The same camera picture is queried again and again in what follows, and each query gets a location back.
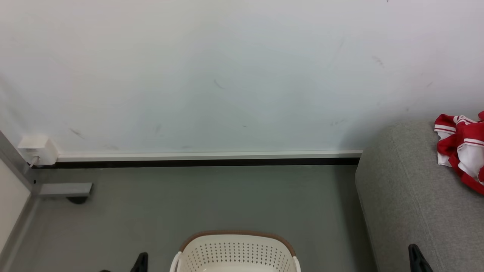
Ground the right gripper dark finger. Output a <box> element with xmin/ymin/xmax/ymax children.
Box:
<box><xmin>408</xmin><ymin>244</ymin><xmax>434</xmax><ymax>272</ymax></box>

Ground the red and white jersey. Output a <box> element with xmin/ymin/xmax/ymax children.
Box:
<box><xmin>434</xmin><ymin>111</ymin><xmax>484</xmax><ymax>195</ymax></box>

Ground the cream perforated laundry basket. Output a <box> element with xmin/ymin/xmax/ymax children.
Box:
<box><xmin>169</xmin><ymin>230</ymin><xmax>302</xmax><ymax>272</ymax></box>

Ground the grey fabric sofa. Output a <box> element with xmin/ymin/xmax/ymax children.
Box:
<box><xmin>355</xmin><ymin>120</ymin><xmax>484</xmax><ymax>272</ymax></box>

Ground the white wall baseboard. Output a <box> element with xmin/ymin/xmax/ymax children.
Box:
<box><xmin>57</xmin><ymin>150</ymin><xmax>363</xmax><ymax>162</ymax></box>

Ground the white wall outlet box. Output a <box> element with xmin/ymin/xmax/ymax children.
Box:
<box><xmin>17</xmin><ymin>135</ymin><xmax>59</xmax><ymax>167</ymax></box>

